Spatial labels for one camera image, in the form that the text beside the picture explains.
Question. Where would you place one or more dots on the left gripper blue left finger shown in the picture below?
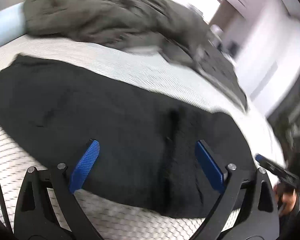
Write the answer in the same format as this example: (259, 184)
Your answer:
(34, 214)

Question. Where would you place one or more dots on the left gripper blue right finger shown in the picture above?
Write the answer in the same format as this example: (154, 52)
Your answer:
(257, 218)

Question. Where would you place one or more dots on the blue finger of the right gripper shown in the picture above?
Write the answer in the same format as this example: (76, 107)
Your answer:
(260, 159)

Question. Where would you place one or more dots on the black pants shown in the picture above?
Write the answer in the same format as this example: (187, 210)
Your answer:
(52, 109)

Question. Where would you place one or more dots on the person's right hand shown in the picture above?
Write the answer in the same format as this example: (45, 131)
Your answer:
(288, 201)

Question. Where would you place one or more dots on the white honeycomb mattress cover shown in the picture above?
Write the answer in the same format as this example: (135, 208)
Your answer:
(151, 72)

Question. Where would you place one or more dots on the white wardrobe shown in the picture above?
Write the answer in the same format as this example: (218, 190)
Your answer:
(269, 63)

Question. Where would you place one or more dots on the dark green duvet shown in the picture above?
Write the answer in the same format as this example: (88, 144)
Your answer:
(177, 33)

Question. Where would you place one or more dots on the light blue bolster pillow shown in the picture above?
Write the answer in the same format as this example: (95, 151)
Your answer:
(12, 23)

